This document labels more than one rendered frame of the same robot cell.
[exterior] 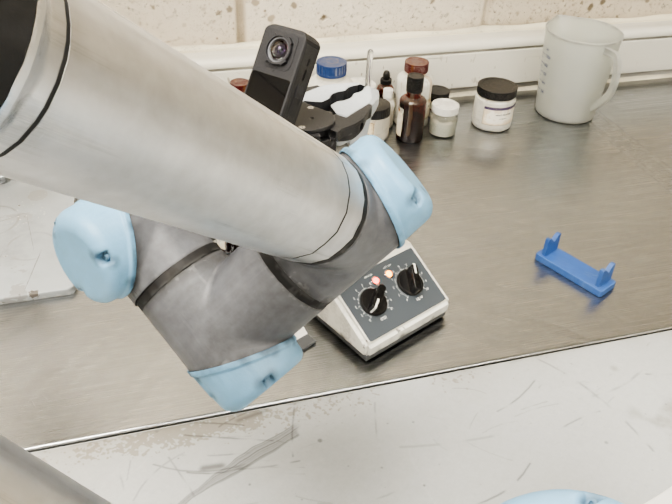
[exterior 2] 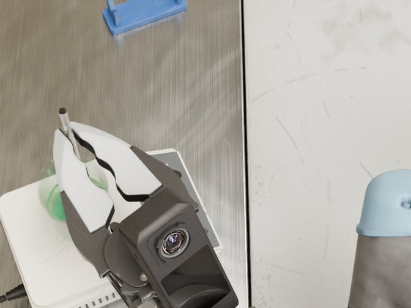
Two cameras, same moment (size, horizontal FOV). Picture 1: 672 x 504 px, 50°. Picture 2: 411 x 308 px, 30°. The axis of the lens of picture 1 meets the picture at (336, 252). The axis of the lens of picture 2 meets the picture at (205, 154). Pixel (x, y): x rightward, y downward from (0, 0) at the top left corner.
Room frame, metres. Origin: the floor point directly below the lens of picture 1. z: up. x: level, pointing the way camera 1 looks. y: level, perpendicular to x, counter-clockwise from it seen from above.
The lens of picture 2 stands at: (0.54, 0.19, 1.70)
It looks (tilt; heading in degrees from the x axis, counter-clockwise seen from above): 67 degrees down; 281
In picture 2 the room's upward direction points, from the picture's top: 7 degrees clockwise
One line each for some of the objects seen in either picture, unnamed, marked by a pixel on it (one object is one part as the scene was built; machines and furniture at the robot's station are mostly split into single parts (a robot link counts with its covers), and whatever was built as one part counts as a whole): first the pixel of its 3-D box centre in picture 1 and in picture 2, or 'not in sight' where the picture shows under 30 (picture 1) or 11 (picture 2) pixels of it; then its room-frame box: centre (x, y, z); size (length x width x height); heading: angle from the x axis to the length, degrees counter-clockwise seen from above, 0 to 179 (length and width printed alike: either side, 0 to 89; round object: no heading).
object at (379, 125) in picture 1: (373, 119); not in sight; (1.08, -0.05, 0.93); 0.05 x 0.05 x 0.06
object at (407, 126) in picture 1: (412, 107); not in sight; (1.08, -0.11, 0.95); 0.04 x 0.04 x 0.11
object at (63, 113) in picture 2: (362, 140); (77, 163); (0.69, -0.02, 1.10); 0.01 x 0.01 x 0.20
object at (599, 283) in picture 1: (576, 261); (144, 3); (0.73, -0.30, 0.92); 0.10 x 0.03 x 0.04; 42
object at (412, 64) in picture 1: (413, 92); not in sight; (1.14, -0.12, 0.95); 0.06 x 0.06 x 0.11
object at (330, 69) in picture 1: (330, 100); not in sight; (1.07, 0.02, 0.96); 0.07 x 0.07 x 0.13
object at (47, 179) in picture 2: not in sight; (76, 205); (0.69, -0.01, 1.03); 0.07 x 0.06 x 0.08; 93
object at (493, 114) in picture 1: (494, 104); not in sight; (1.14, -0.26, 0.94); 0.07 x 0.07 x 0.07
